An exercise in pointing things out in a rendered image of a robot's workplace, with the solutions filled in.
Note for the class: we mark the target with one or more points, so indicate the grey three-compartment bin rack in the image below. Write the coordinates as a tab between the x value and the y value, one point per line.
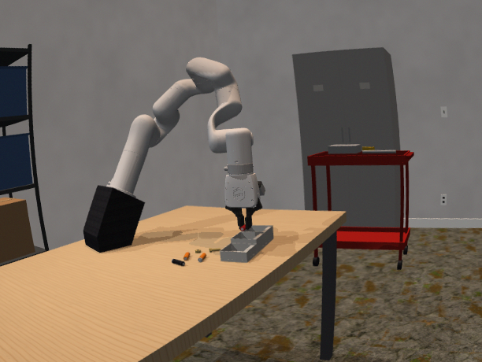
246	244

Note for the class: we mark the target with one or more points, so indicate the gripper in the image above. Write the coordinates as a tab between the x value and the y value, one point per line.
242	191

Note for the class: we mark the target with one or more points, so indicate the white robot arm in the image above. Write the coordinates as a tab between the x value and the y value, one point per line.
208	76

